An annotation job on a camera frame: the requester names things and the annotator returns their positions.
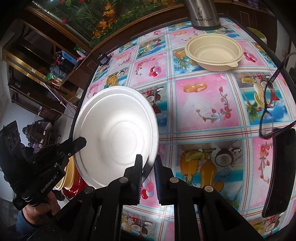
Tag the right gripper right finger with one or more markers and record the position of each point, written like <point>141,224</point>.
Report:
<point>169,188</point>

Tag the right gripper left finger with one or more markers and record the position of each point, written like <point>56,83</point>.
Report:
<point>126,189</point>

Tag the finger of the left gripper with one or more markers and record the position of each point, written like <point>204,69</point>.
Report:
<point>70,147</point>

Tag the large beige plastic bowl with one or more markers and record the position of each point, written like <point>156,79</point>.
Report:
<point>68,180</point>

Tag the large white foam bowl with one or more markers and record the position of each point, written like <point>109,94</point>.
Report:
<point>118,124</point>

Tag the beige bowl with lip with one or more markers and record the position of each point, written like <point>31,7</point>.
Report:
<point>214,52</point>

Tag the person left hand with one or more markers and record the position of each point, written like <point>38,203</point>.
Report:
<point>41,213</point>

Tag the colourful patterned tablecloth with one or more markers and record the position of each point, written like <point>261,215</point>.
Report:
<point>208,121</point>

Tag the small black device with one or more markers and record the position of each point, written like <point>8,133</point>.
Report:
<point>103,59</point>

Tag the black smartphone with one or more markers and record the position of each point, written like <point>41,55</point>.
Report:
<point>283,174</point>

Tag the flower painting panel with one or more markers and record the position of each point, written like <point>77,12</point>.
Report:
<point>96,20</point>

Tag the stainless steel thermos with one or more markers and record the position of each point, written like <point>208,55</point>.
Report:
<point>203,14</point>

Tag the black tracker camera box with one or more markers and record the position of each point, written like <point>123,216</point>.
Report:
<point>13,163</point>

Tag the purple frame eyeglasses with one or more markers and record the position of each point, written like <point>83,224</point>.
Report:
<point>269,103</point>

